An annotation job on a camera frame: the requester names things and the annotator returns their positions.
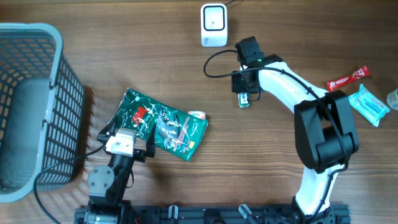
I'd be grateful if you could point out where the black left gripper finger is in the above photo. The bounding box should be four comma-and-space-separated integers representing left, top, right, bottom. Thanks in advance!
146, 125, 156, 157
97, 115, 118, 142

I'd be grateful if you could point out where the green 3M gloves packet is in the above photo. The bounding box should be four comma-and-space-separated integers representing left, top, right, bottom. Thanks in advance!
115, 88, 208, 161

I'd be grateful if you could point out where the green white gum pack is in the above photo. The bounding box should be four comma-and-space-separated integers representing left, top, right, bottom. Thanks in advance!
238, 93, 250, 109

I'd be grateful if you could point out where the orange white small carton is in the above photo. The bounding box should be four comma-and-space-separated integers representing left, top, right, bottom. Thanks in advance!
188, 111, 206, 119

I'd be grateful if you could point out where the red Nescafe stick sachet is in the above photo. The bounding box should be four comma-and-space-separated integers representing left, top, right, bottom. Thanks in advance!
326, 66, 370, 91

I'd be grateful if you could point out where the teal wet wipes packet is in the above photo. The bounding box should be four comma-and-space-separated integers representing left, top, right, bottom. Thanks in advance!
348, 84, 390, 127

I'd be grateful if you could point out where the green lid seasoning jar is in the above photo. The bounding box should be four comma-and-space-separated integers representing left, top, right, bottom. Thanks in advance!
386, 88, 398, 111

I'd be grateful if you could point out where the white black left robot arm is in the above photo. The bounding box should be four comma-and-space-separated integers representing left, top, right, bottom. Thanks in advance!
74, 115, 156, 224

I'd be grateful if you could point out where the white barcode scanner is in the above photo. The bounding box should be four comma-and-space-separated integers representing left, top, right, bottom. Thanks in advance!
200, 3, 228, 47

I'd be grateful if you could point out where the grey black plastic basket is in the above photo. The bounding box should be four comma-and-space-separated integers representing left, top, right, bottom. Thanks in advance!
1, 23, 85, 203

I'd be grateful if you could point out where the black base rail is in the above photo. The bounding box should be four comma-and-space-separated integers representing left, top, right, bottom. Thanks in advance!
73, 203, 351, 224

